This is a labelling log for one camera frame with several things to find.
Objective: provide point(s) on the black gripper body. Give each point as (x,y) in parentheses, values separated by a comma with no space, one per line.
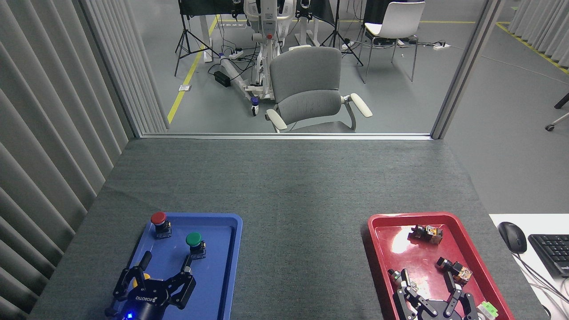
(144,306)
(438,313)

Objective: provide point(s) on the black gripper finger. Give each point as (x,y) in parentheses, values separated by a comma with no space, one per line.
(183,289)
(464,309)
(411,302)
(122,284)

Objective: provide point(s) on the green push button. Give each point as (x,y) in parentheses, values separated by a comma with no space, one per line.
(194,240)

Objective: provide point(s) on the yellow push button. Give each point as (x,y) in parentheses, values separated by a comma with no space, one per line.
(141,280)

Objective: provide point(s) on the red push button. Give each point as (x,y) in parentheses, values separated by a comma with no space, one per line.
(158,218)

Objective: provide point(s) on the blue plastic tray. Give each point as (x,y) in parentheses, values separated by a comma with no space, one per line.
(209,275)

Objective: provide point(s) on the red plastic tray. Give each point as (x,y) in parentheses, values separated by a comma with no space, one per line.
(422,262)

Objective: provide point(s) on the black computer mouse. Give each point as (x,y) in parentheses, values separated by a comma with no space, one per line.
(512,237)

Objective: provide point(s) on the black keyboard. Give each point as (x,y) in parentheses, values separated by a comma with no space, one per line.
(553,253)

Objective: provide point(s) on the white desk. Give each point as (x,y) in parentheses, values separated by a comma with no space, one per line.
(546,222)

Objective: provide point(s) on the silver floor plate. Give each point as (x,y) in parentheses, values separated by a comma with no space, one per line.
(185,88)

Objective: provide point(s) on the black power adapter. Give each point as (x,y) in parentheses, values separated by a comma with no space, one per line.
(222,78)

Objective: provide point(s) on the black chair base with wheel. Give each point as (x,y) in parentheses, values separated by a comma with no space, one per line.
(561,102)

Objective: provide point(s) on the white power strip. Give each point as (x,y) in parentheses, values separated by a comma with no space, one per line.
(235,54)
(441,46)

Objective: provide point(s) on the grey office chair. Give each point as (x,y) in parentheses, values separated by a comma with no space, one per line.
(306,80)

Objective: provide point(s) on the black tripod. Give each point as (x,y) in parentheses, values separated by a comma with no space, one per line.
(336,31)
(183,40)

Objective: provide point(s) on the white stand on wheels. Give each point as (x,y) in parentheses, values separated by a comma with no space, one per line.
(266,26)

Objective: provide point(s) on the white plastic chair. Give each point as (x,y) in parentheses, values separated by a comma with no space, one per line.
(398,20)

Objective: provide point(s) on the white switch with green cap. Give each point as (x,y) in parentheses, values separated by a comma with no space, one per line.
(488,310)

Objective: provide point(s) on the silver round switch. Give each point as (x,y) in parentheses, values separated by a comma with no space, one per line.
(394,276)

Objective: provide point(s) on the black switch with orange block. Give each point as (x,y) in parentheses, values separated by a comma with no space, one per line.
(458,270)
(426,234)

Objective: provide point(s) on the silver post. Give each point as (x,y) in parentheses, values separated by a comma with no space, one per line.
(466,66)

